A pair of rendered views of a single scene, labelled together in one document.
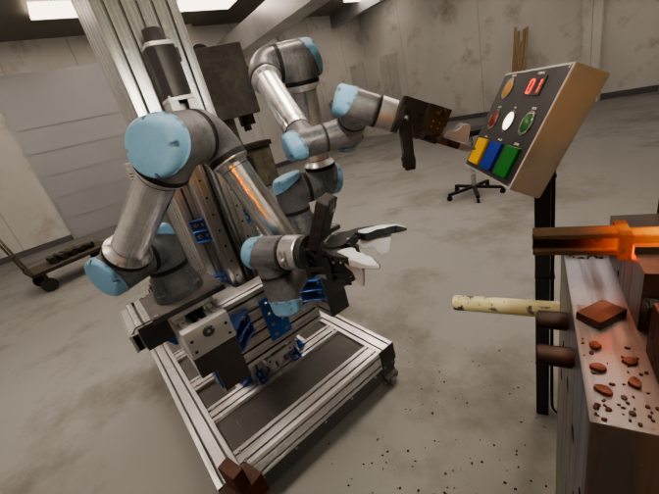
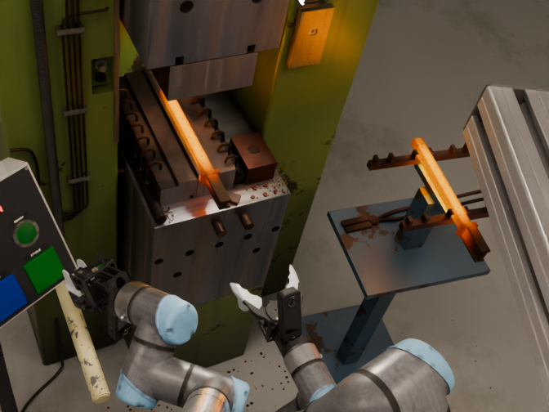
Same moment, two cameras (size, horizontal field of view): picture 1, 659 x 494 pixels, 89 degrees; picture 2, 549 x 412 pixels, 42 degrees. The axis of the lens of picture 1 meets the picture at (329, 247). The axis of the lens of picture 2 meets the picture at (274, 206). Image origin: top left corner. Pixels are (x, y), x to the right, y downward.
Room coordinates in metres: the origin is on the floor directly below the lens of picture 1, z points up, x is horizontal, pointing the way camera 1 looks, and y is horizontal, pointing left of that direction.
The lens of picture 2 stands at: (1.41, 0.18, 2.31)
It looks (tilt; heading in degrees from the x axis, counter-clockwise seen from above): 49 degrees down; 199
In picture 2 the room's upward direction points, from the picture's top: 15 degrees clockwise
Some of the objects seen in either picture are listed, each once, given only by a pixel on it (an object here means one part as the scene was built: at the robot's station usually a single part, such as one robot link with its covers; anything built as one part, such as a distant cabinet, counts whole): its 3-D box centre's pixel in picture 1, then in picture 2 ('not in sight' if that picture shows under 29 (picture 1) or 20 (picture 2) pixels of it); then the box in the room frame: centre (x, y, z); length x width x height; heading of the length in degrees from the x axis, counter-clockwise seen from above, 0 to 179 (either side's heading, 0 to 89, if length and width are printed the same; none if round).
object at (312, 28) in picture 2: not in sight; (309, 36); (0.04, -0.31, 1.27); 0.09 x 0.02 x 0.17; 146
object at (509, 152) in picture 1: (507, 162); (44, 269); (0.81, -0.49, 1.01); 0.07 x 0.05 x 0.07; 171
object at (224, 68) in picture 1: (236, 121); not in sight; (7.61, 1.19, 1.45); 1.53 x 1.33 x 2.90; 122
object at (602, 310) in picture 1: (600, 314); (230, 198); (0.33, -0.31, 0.92); 0.04 x 0.03 x 0.01; 103
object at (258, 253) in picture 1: (269, 254); (319, 391); (0.70, 0.13, 0.98); 0.11 x 0.08 x 0.09; 56
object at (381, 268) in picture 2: not in sight; (408, 242); (0.00, 0.13, 0.74); 0.40 x 0.30 x 0.02; 139
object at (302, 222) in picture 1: (298, 220); not in sight; (1.27, 0.09, 0.87); 0.15 x 0.15 x 0.10
